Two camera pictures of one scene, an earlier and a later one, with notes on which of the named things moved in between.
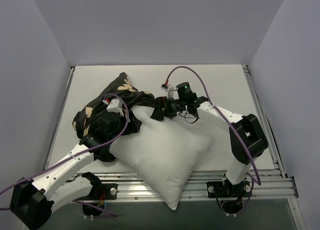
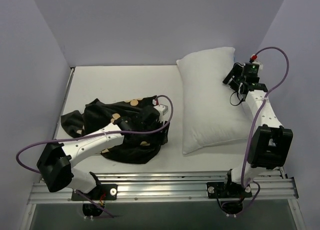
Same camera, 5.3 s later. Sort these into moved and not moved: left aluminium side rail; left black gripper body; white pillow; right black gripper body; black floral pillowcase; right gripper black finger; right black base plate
Moved: left black gripper body; right black gripper body; right gripper black finger; black floral pillowcase; white pillow
Not moved: left aluminium side rail; right black base plate
